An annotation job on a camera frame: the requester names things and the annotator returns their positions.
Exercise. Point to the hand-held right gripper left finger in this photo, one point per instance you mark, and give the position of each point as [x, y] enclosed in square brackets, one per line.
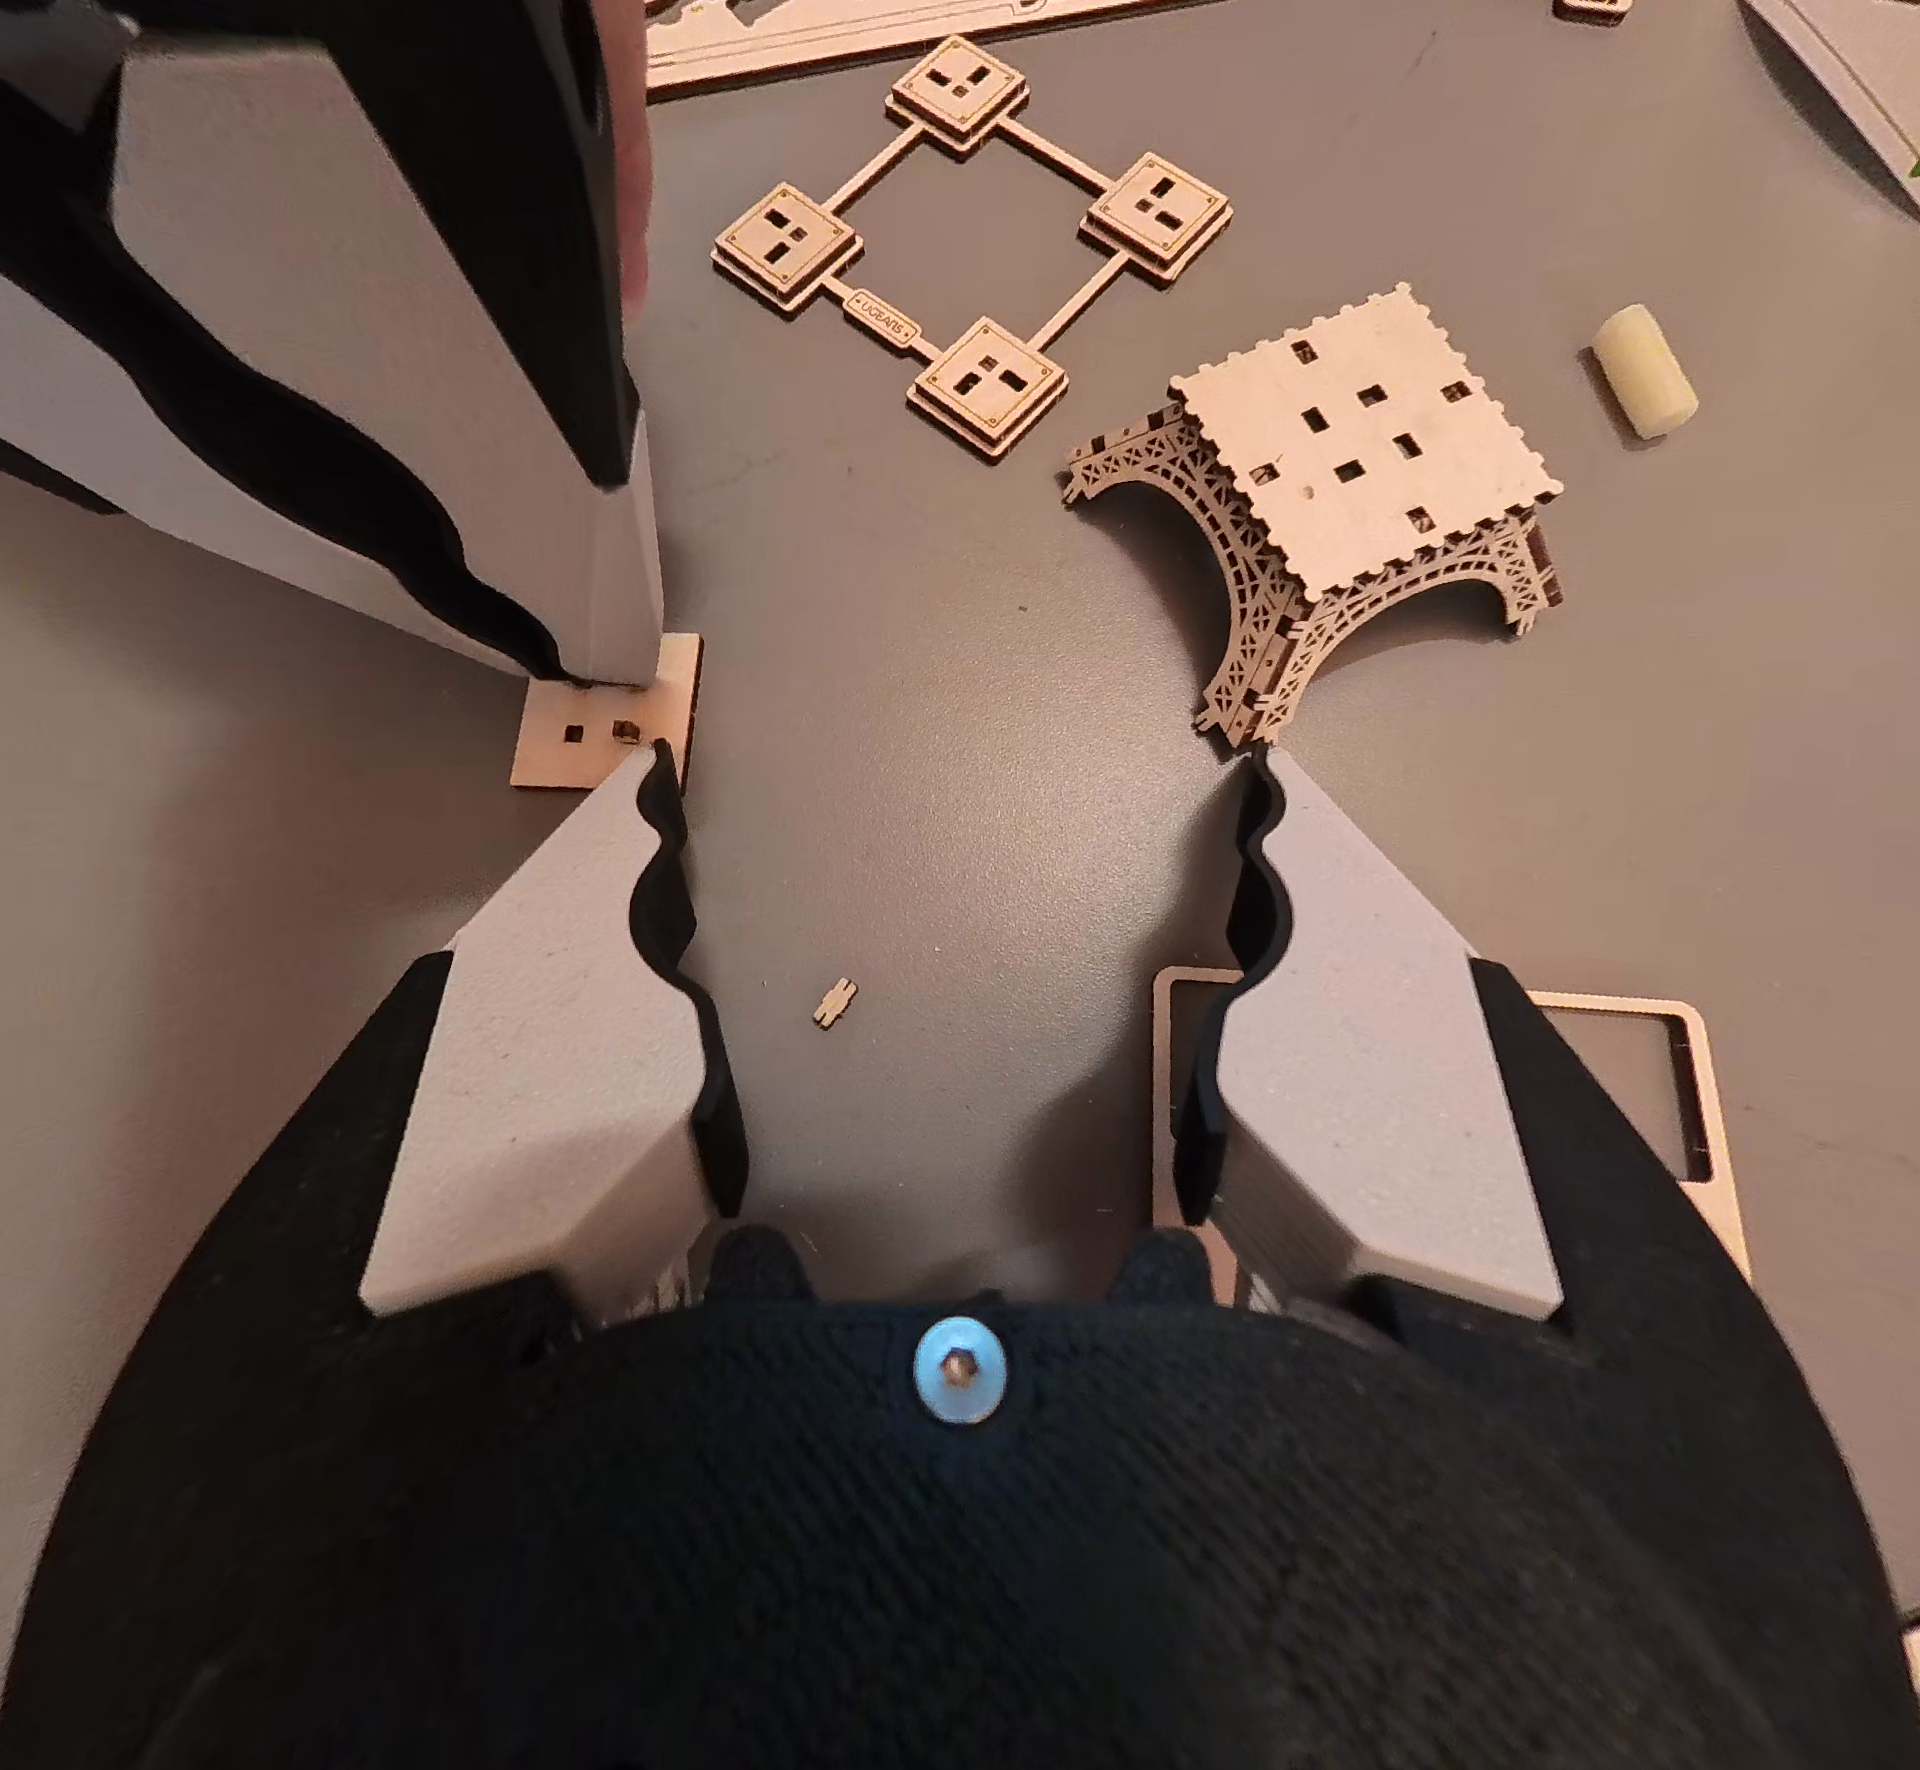
[555, 1049]

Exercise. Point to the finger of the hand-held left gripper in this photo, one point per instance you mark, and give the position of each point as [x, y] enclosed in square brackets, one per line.
[375, 272]
[180, 468]

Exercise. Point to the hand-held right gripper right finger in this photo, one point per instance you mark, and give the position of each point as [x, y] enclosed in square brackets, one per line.
[1380, 1081]

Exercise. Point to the small wooden peg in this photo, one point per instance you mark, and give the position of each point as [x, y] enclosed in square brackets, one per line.
[835, 1001]

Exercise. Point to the small square wooden plate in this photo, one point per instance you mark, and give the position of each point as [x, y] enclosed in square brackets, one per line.
[532, 755]

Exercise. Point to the person's left hand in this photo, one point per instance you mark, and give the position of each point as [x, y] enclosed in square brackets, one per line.
[628, 77]

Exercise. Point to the punched-out wooden parts sheet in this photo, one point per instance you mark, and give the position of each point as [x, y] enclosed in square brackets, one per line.
[1725, 1223]

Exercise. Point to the wooden lattice tower base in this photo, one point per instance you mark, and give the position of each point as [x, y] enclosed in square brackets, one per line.
[1470, 436]

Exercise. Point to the pale wax cylinder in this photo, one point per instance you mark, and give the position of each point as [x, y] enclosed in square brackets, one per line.
[1641, 373]

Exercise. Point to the paper instruction booklet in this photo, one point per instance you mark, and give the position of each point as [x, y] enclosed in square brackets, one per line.
[1799, 2]

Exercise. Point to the wooden four-pad square frame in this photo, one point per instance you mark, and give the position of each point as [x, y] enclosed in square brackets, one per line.
[1033, 377]

